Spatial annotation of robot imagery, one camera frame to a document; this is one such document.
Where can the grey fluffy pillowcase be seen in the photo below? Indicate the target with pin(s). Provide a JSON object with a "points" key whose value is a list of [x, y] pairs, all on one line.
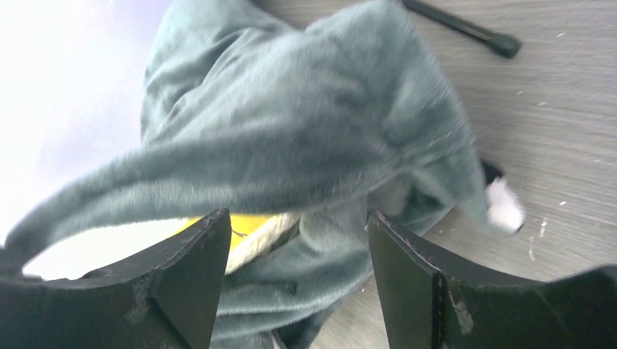
{"points": [[348, 116]]}

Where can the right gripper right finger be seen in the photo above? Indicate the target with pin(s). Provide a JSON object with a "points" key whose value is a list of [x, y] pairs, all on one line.
{"points": [[433, 298]]}

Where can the white yellow black pillow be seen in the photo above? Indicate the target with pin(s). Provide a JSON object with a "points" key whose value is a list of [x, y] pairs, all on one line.
{"points": [[91, 249]]}

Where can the black folding tripod stand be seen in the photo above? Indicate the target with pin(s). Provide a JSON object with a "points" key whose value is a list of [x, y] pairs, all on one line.
{"points": [[502, 44]]}

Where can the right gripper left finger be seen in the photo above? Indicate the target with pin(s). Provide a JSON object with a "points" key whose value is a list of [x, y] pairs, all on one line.
{"points": [[165, 296]]}

